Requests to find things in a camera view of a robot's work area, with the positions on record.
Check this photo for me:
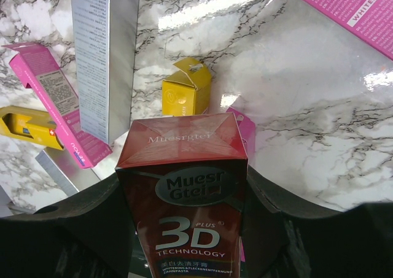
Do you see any large pink toothpaste box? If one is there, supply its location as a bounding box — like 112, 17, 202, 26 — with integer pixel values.
303, 0, 392, 59

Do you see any silver toothpaste box centre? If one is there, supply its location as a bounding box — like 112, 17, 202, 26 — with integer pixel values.
71, 0, 139, 144

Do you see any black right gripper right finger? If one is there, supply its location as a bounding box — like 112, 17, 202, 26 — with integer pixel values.
242, 168, 392, 277

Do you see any pink toothpaste box centre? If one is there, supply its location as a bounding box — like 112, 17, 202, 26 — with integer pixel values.
227, 107, 256, 165

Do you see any pink toothpaste box left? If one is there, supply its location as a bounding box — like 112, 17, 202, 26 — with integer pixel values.
3, 42, 112, 169

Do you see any silver toothpaste box lower left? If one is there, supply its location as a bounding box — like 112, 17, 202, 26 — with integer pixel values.
35, 147, 100, 196

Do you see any yellow toothpaste box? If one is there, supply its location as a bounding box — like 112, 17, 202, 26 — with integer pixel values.
162, 57, 212, 117
1, 106, 64, 150

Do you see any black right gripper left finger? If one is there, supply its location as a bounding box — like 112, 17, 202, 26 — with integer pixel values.
1, 174, 134, 277

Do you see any silver toothpaste box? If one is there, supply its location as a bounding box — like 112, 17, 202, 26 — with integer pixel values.
71, 0, 139, 144
35, 147, 100, 196

